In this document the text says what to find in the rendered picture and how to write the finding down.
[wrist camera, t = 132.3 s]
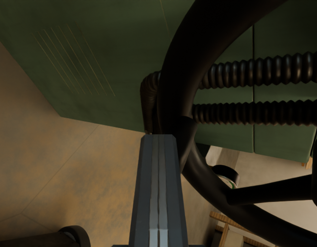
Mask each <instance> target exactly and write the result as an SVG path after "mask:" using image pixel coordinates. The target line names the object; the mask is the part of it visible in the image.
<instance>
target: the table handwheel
mask: <svg viewBox="0 0 317 247"><path fill-rule="evenodd" d="M287 1H288V0H195V2H194V3H193V5H192V6H191V8H190V9H189V10H188V12H187V13H186V15H185V17H184V18H183V20H182V22H181V24H180V25H179V27H178V29H177V31H176V33H175V35H174V37H173V39H172V41H171V43H170V46H169V48H168V51H167V54H166V56H165V59H164V62H163V66H162V69H161V73H160V78H159V83H158V93H157V113H158V123H159V127H160V131H161V134H164V133H165V132H166V131H167V130H168V128H169V127H170V126H171V125H172V124H173V123H174V122H175V121H176V120H177V119H178V117H180V116H187V117H190V118H191V111H192V105H193V101H194V98H195V95H196V92H197V89H198V87H199V85H200V83H201V81H202V79H203V78H204V76H205V74H206V73H207V72H208V70H209V69H210V67H211V66H212V65H213V63H214V62H215V61H216V60H217V58H218V57H219V56H220V55H221V54H222V53H223V52H224V51H225V49H226V48H227V47H228V46H229V45H231V44H232V43H233V42H234V41H235V40H236V39H237V38H238V37H239V36H240V35H241V34H243V33H244V32H245V31H246V30H247V29H249V28H250V27H251V26H252V25H254V24H255V23H256V22H258V21H259V20H260V19H262V18H263V17H264V16H265V15H267V14H268V13H270V12H271V11H273V10H274V9H276V8H277V7H279V6H280V5H282V4H283V3H285V2H287ZM182 175H183V176H184V177H185V179H186V180H187V181H188V182H189V183H190V184H191V186H192V187H193V188H194V189H195V190H196V191H197V192H198V193H199V194H200V195H201V196H202V197H203V198H204V199H206V200H207V201H208V202H209V203H210V204H211V205H213V206H214V207H215V208H216V209H218V210H219V211H220V212H222V213H223V214H224V215H226V216H227V217H228V218H230V219H232V220H233V221H235V222H236V223H238V224H239V225H241V226H242V227H244V228H245V229H247V230H249V231H250V232H252V233H254V234H256V235H257V236H259V237H261V238H263V239H265V240H266V241H268V242H270V243H272V244H274V245H276V246H278V247H317V233H314V232H311V231H309V230H306V229H304V228H301V227H299V226H297V225H294V224H292V223H290V222H287V221H285V220H283V219H281V218H279V217H277V216H275V215H273V214H271V213H269V212H267V211H265V210H263V209H261V208H260V207H258V206H256V205H254V204H255V203H265V202H279V201H298V200H313V202H314V204H315V205H316V206H317V139H316V141H315V143H314V146H313V163H312V174H309V175H304V176H299V177H295V178H290V179H285V180H281V181H276V182H271V183H267V184H262V185H255V186H249V187H242V188H236V189H231V188H230V187H229V186H228V185H227V184H225V183H224V182H223V181H222V180H221V179H220V178H219V177H218V176H217V175H216V174H215V173H214V172H213V170H212V169H211V168H210V167H209V166H208V164H207V163H206V162H205V160H204V158H203V157H202V155H201V153H200V152H199V150H198V148H197V145H196V143H195V140H193V143H192V147H191V149H190V152H189V155H188V157H187V160H186V163H185V166H184V168H183V171H182Z"/></svg>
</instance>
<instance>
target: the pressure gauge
mask: <svg viewBox="0 0 317 247"><path fill-rule="evenodd" d="M209 167H210V168H211V169H212V170H213V172H214V173H215V174H216V175H217V176H218V177H219V178H220V179H221V180H222V181H223V182H224V183H225V184H227V185H228V186H229V187H230V188H231V189H236V188H238V183H239V180H240V176H239V174H238V173H237V172H236V171H235V170H234V169H232V168H230V167H228V166H224V165H215V166H210V165H209Z"/></svg>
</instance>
